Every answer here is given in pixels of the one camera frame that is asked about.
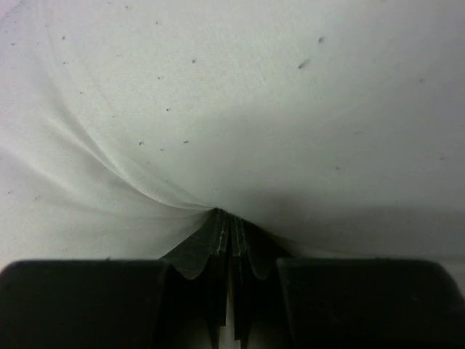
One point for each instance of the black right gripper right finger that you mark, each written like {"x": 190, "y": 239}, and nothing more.
{"x": 341, "y": 303}

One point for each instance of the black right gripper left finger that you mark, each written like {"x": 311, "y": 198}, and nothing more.
{"x": 177, "y": 301}

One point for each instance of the white pillow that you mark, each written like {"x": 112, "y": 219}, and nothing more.
{"x": 337, "y": 126}

